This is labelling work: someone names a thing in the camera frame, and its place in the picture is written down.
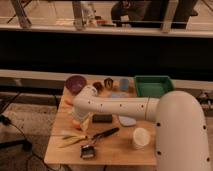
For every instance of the black rectangular block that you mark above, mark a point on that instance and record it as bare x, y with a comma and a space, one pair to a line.
102, 119

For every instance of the yellow red apple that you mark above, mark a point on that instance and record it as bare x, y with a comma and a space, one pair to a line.
76, 124

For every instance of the purple bowl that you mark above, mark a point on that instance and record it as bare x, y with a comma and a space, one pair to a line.
75, 83

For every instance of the shiny metal cup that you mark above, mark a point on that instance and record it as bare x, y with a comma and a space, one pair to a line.
108, 83

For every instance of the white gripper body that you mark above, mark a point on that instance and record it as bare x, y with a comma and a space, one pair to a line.
84, 122

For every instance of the orange carrot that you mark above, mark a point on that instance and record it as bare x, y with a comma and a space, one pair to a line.
68, 102

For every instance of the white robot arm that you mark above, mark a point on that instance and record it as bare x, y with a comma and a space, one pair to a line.
181, 130

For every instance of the green plastic tray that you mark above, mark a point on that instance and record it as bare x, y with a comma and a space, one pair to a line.
152, 85

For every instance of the dark red grape bunch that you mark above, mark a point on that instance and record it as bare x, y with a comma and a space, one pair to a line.
98, 86

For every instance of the black handled brush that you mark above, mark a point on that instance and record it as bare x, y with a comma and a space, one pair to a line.
88, 150

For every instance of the white paper cup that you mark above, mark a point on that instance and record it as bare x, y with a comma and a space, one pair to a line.
141, 138

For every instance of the light blue plastic lid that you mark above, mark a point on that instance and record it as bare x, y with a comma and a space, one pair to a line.
127, 121

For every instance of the light blue cup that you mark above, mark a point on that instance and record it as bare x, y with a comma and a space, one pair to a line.
123, 84

